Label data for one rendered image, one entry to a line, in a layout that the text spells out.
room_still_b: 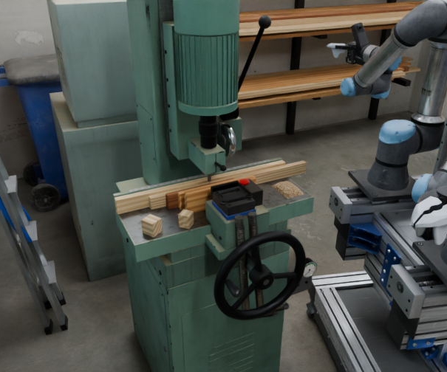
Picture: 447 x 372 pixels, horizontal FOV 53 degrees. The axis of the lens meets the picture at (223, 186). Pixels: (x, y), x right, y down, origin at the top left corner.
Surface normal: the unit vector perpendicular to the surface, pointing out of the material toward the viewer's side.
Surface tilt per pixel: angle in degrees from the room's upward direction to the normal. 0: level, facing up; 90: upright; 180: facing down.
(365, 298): 0
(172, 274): 90
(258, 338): 90
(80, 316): 0
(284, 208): 90
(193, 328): 90
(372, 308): 0
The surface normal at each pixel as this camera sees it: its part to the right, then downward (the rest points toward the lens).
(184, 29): -0.61, 0.38
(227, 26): 0.61, 0.38
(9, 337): 0.00, -0.88
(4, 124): 0.40, 0.44
